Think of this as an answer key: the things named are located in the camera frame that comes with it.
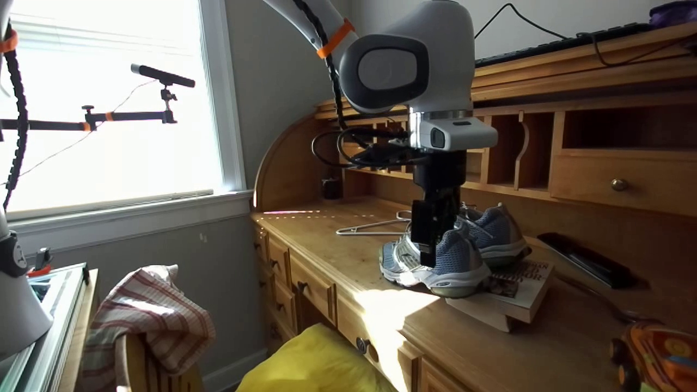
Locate wooden chair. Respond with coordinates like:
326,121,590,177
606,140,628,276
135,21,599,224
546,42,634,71
116,335,202,392

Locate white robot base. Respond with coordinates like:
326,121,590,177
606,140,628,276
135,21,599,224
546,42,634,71
0,212,52,357

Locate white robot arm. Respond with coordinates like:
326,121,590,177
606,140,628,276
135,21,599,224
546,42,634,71
264,0,499,265

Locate yellow cushion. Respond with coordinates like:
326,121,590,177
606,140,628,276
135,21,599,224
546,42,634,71
236,324,396,392

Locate blue grey sneaker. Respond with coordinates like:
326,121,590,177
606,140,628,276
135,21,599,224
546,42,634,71
378,228,489,298
454,204,531,268

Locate black keyboard on desk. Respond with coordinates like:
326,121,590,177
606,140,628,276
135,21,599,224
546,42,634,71
475,21,651,67

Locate striped cloth on chair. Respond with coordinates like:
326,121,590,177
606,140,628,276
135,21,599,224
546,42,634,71
75,263,216,392

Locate wooden roll-top desk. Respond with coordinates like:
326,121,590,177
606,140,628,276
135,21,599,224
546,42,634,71
252,21,697,392

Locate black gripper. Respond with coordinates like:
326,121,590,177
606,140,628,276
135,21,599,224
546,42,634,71
412,152,464,268

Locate orange toy car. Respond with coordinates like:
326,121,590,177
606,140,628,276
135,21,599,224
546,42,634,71
609,322,697,392

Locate purple object on desk top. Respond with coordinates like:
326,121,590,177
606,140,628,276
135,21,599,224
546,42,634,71
648,0,697,28

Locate black remote control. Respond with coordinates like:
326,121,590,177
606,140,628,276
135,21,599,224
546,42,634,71
538,233,637,290

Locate top paperback book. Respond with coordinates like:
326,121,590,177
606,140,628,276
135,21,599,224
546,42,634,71
483,260,554,324

